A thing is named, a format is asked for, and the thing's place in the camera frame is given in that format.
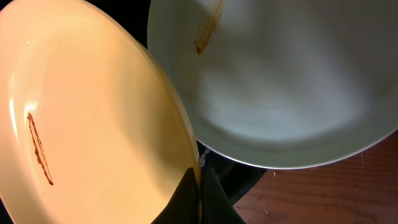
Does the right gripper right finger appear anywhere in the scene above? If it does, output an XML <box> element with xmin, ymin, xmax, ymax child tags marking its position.
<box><xmin>201</xmin><ymin>167</ymin><xmax>246</xmax><ymax>224</ymax></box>

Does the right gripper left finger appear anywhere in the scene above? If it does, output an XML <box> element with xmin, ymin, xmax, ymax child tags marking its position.
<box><xmin>152</xmin><ymin>167</ymin><xmax>198</xmax><ymax>224</ymax></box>

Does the yellow plate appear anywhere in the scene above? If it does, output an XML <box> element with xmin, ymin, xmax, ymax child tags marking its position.
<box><xmin>0</xmin><ymin>0</ymin><xmax>202</xmax><ymax>224</ymax></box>

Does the light blue plate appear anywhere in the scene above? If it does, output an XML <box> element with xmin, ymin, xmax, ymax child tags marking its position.
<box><xmin>147</xmin><ymin>0</ymin><xmax>397</xmax><ymax>169</ymax></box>

